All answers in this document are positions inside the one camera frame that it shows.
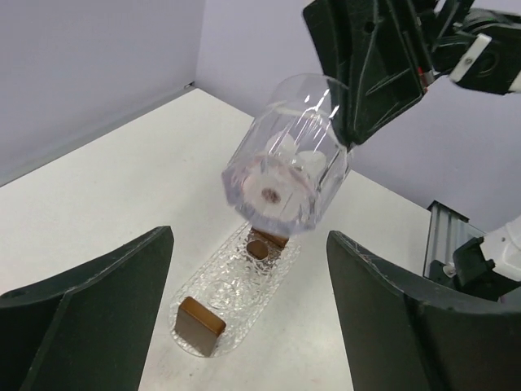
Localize aluminium front rail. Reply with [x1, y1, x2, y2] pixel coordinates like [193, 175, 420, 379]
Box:
[423, 200, 484, 285]

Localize clear tray brown handles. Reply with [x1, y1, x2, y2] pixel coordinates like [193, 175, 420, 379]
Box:
[169, 223, 300, 358]

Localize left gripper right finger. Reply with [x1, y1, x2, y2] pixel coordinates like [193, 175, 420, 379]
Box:
[326, 231, 520, 390]

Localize clear plastic cup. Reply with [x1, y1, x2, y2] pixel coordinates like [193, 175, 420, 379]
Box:
[221, 74, 352, 237]

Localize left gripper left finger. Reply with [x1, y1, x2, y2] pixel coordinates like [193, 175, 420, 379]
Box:
[1, 226, 174, 390]

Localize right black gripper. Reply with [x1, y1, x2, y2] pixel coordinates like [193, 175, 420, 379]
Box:
[303, 0, 520, 145]

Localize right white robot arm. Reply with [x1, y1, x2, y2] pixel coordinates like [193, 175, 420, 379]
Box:
[303, 1, 520, 301]

